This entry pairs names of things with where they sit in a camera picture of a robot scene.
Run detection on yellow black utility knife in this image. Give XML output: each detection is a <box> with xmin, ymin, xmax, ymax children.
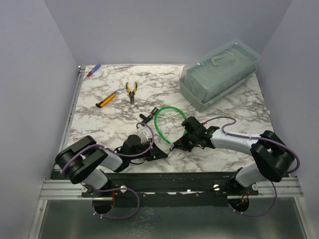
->
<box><xmin>96</xmin><ymin>92</ymin><xmax>116</xmax><ymax>108</ymax></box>

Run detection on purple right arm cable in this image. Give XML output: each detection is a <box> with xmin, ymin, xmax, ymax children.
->
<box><xmin>203</xmin><ymin>116</ymin><xmax>301</xmax><ymax>217</ymax></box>

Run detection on black T-shaped tool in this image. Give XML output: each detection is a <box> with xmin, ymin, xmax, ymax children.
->
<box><xmin>139</xmin><ymin>107</ymin><xmax>159</xmax><ymax>124</ymax></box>

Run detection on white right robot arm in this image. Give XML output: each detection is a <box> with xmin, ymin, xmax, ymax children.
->
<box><xmin>171</xmin><ymin>117</ymin><xmax>299</xmax><ymax>195</ymax></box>

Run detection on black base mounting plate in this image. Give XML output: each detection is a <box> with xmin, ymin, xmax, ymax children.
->
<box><xmin>82</xmin><ymin>172</ymin><xmax>258</xmax><ymax>207</ymax></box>

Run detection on green cable lock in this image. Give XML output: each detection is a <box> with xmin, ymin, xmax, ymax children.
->
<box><xmin>154</xmin><ymin>106</ymin><xmax>186</xmax><ymax>148</ymax></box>

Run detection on blue red screwdriver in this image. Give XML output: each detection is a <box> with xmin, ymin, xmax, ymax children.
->
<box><xmin>86</xmin><ymin>64</ymin><xmax>101</xmax><ymax>77</ymax></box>

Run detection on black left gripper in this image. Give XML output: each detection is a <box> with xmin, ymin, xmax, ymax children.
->
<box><xmin>129</xmin><ymin>138</ymin><xmax>167</xmax><ymax>161</ymax></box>

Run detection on brass padlock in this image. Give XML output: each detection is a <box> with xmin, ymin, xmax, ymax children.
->
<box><xmin>149</xmin><ymin>134</ymin><xmax>161</xmax><ymax>143</ymax></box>

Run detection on aluminium side rail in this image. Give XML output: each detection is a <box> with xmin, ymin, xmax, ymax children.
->
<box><xmin>54</xmin><ymin>65</ymin><xmax>85</xmax><ymax>160</ymax></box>

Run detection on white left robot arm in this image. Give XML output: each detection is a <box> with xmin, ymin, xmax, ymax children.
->
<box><xmin>55</xmin><ymin>134</ymin><xmax>168</xmax><ymax>197</ymax></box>

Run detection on yellow handled pliers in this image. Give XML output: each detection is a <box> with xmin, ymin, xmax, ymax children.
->
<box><xmin>126</xmin><ymin>81</ymin><xmax>138</xmax><ymax>105</ymax></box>

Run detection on translucent green plastic toolbox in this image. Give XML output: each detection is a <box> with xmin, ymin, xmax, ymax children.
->
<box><xmin>179</xmin><ymin>39</ymin><xmax>261</xmax><ymax>112</ymax></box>

